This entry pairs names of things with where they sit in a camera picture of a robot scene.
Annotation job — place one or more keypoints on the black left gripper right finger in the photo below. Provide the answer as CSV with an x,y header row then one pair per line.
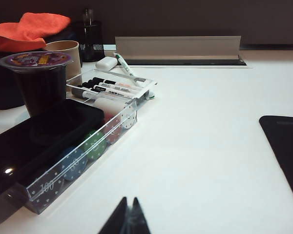
x,y
139,221

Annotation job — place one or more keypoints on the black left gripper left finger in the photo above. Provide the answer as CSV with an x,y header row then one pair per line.
x,y
116,221

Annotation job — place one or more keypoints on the black mouse pad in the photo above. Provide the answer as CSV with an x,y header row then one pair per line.
x,y
285,151

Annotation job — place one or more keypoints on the clear poker chip box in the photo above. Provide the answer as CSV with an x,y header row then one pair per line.
x,y
88,170

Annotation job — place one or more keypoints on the blue poker chip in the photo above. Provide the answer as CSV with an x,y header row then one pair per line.
x,y
74,165

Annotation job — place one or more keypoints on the green poker chip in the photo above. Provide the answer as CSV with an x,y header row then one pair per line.
x,y
95,145

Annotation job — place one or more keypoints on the red poker chip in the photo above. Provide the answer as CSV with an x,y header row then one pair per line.
x,y
113,129

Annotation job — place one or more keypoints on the white poker chip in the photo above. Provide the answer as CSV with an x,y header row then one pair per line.
x,y
129,119

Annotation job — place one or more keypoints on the white eraser block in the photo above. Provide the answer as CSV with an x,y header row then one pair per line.
x,y
107,102

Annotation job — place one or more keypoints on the small green white magnet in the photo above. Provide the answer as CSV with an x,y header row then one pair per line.
x,y
151,96

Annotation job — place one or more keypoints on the black-capped whiteboard marker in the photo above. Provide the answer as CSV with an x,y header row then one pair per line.
x,y
112,92
88,85
112,83

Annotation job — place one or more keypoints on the grey-capped whiteboard marker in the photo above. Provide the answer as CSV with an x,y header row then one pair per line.
x,y
84,93

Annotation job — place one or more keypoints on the clear acrylic marker tray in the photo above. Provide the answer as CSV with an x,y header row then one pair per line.
x,y
144,84

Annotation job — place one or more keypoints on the green and white pen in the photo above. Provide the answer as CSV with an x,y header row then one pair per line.
x,y
124,67

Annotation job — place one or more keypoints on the purple-lidded dark jelly cup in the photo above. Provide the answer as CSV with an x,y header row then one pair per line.
x,y
39,85

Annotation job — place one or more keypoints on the white earbud case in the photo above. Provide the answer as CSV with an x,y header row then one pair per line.
x,y
106,64

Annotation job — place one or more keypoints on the brown paper cup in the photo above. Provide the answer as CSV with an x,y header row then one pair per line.
x,y
72,57

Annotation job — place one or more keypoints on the beige long flat box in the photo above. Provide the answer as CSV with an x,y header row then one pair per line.
x,y
178,47

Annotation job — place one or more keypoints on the black mesh pen holder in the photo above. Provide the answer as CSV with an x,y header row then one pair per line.
x,y
91,41

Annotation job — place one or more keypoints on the orange cloth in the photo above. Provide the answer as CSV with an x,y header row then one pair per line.
x,y
27,29

